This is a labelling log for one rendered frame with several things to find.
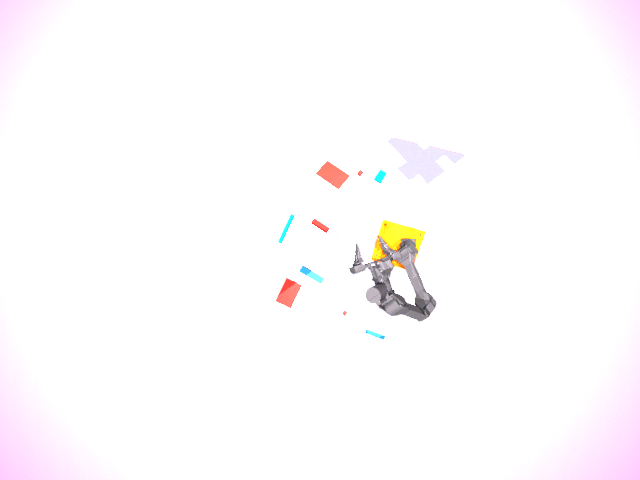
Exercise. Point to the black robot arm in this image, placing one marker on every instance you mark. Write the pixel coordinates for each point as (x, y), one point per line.
(385, 298)

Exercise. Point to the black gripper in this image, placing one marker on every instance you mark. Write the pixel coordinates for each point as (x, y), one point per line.
(359, 267)

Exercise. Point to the teal rectangular block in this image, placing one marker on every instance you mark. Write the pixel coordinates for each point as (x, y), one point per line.
(380, 176)

